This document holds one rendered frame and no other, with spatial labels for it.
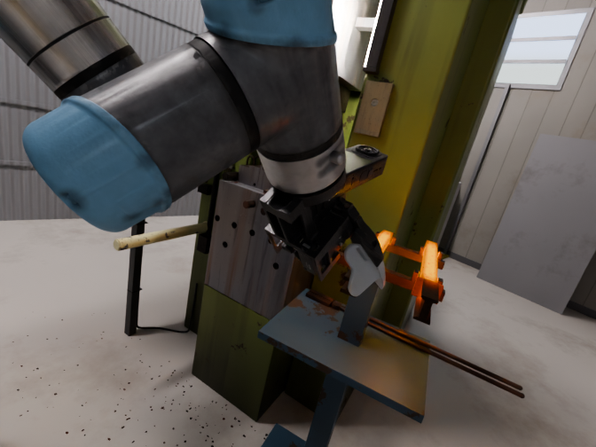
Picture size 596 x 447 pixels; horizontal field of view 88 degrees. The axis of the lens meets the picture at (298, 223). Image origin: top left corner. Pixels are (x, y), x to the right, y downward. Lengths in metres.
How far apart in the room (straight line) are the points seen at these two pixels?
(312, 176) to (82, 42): 0.20
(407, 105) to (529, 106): 3.49
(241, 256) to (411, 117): 0.76
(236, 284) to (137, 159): 1.09
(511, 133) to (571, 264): 1.58
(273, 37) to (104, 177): 0.11
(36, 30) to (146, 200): 0.16
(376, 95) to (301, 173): 0.90
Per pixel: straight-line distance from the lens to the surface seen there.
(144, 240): 1.33
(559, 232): 4.09
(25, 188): 3.28
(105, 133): 0.18
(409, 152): 1.10
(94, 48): 0.31
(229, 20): 0.20
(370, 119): 1.12
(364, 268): 0.39
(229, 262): 1.24
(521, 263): 4.13
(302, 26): 0.20
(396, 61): 1.16
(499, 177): 4.48
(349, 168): 0.33
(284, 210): 0.27
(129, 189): 0.19
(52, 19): 0.31
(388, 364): 0.85
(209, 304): 1.38
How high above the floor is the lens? 1.14
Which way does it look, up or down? 16 degrees down
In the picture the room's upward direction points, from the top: 13 degrees clockwise
